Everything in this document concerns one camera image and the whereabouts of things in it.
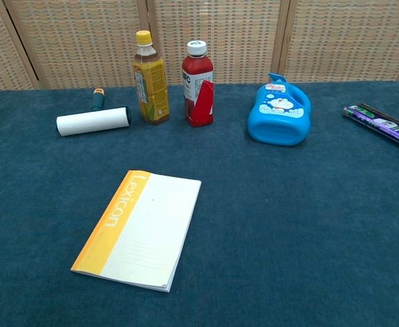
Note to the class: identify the red juice bottle white cap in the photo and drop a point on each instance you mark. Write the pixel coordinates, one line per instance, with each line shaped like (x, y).
(198, 92)

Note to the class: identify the blue detergent bottle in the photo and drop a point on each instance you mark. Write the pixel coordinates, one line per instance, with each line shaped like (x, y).
(278, 116)

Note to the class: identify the yellow and white Lexicon notebook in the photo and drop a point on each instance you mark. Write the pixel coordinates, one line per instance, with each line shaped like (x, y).
(141, 231)

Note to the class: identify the dark teal table cloth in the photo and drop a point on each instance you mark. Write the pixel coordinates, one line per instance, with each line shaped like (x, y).
(288, 221)

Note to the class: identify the woven bamboo folding screen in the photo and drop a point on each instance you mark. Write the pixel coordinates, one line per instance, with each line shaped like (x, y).
(83, 41)

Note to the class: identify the purple and green flat package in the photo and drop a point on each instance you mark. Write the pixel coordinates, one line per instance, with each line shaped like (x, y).
(383, 126)

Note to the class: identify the yellow tea bottle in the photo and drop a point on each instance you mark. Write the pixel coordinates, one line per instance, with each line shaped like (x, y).
(150, 85)

